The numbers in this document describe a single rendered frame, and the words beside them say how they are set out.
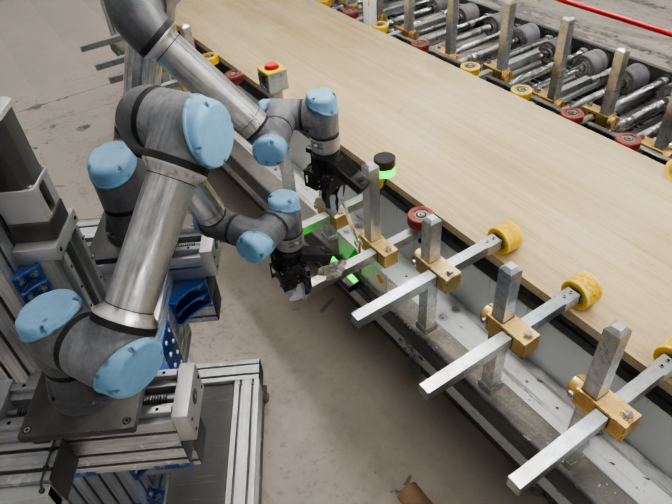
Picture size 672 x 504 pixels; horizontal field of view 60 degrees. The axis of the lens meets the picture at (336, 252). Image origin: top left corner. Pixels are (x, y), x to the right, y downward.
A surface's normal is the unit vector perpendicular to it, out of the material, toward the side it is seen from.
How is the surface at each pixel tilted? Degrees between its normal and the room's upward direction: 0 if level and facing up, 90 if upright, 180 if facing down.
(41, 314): 8
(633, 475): 0
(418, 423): 0
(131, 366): 95
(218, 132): 85
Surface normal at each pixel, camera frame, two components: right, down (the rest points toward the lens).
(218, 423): -0.07, -0.74
